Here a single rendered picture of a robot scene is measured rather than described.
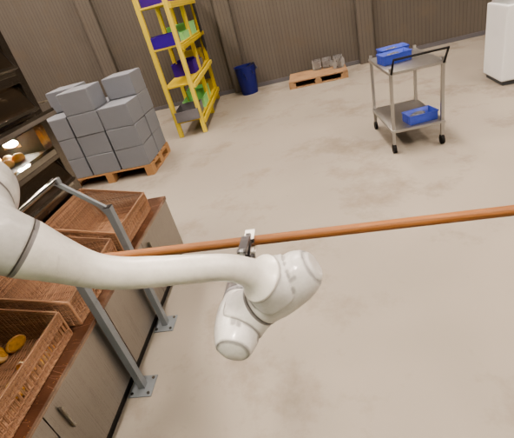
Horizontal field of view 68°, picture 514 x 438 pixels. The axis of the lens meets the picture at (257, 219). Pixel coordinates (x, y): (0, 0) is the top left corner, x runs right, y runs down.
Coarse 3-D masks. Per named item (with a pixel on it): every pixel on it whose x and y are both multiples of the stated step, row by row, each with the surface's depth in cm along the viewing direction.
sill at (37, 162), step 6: (48, 150) 266; (54, 150) 268; (42, 156) 255; (48, 156) 261; (30, 162) 250; (36, 162) 249; (42, 162) 254; (24, 168) 241; (30, 168) 243; (36, 168) 248; (18, 174) 233; (24, 174) 237; (18, 180) 232
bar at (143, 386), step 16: (80, 192) 214; (112, 208) 218; (112, 224) 221; (128, 240) 230; (80, 288) 182; (96, 304) 190; (160, 304) 256; (96, 320) 193; (160, 320) 260; (112, 336) 199; (128, 352) 211; (128, 368) 212; (144, 384) 221
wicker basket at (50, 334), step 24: (0, 312) 181; (24, 312) 180; (48, 312) 179; (0, 336) 190; (48, 336) 171; (24, 360) 156; (48, 360) 169; (0, 384) 168; (24, 384) 154; (0, 408) 142; (24, 408) 152; (0, 432) 140
